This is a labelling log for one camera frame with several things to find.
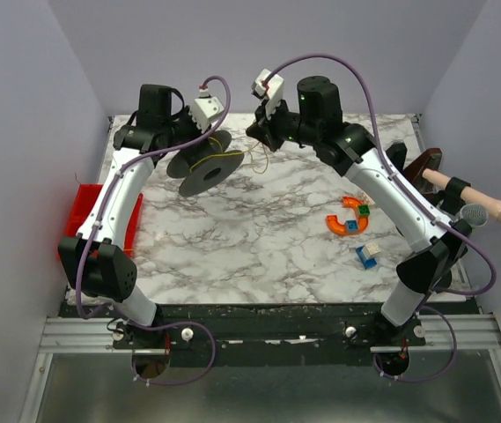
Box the orange curved toy track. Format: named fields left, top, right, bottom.
left=325, top=196, right=371, bottom=236

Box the grey microphone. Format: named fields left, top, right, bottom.
left=457, top=203, right=489, bottom=228

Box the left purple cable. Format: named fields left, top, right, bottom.
left=75, top=75, right=232, bottom=388

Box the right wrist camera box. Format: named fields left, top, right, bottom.
left=251, top=68, right=284, bottom=120

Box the green toy cube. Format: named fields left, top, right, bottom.
left=357, top=204, right=371, bottom=218

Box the blue white toy block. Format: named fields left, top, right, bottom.
left=356, top=242, right=381, bottom=270

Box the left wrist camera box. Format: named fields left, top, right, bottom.
left=189, top=97, right=225, bottom=132

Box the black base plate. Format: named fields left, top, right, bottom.
left=58, top=302, right=427, bottom=369

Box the beige handle with black clamp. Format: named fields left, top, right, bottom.
left=422, top=169, right=501, bottom=222

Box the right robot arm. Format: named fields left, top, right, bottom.
left=246, top=70, right=471, bottom=327

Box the brown triangular stand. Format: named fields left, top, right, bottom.
left=403, top=148, right=445, bottom=197

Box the yellow wire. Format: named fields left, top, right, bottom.
left=190, top=137, right=271, bottom=175

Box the black cable spool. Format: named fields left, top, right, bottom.
left=166, top=130, right=245, bottom=197

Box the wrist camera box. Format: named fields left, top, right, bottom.
left=189, top=97, right=225, bottom=132
left=251, top=68, right=284, bottom=120

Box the black triangular stand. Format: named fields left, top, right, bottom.
left=386, top=140, right=408, bottom=172

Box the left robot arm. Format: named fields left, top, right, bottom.
left=58, top=85, right=201, bottom=327

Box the aluminium rail frame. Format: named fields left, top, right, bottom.
left=21, top=307, right=501, bottom=422

